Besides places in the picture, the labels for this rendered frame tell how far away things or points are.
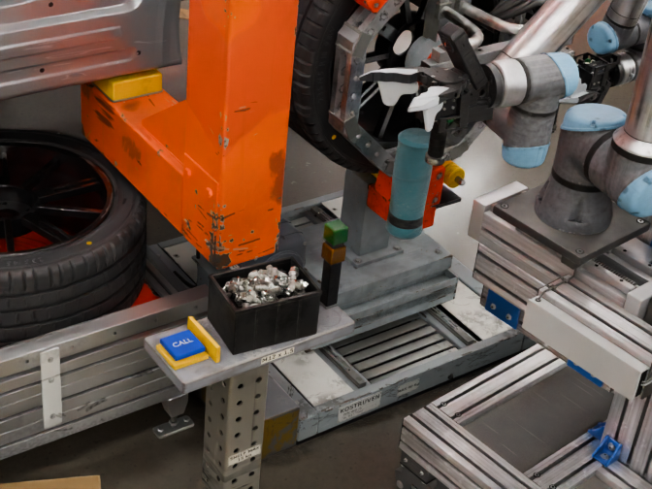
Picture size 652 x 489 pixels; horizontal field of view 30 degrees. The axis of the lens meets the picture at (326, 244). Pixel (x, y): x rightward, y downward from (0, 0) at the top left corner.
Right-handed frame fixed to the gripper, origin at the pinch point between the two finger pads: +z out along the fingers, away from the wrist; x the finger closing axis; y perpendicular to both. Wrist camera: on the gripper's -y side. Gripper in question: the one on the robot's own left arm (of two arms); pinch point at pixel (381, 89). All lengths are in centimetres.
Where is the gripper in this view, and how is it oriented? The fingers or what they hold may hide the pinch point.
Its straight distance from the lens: 185.8
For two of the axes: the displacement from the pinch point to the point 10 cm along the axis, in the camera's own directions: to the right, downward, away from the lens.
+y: -0.3, 8.9, 4.5
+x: -4.6, -4.1, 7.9
